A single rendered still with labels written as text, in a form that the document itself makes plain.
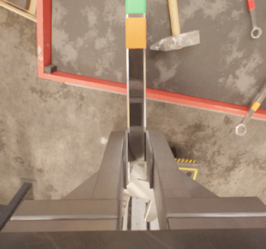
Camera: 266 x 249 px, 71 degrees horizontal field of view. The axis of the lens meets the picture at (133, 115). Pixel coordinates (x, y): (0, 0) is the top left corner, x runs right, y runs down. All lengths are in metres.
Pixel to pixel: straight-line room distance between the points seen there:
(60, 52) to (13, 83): 1.22
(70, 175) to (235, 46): 1.75
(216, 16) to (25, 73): 1.39
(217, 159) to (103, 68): 1.55
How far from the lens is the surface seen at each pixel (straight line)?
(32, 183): 2.17
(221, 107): 0.50
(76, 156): 1.80
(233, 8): 0.51
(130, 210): 1.44
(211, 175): 1.97
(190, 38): 0.45
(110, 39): 0.47
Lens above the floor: 1.37
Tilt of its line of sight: 65 degrees down
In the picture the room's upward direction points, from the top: 177 degrees counter-clockwise
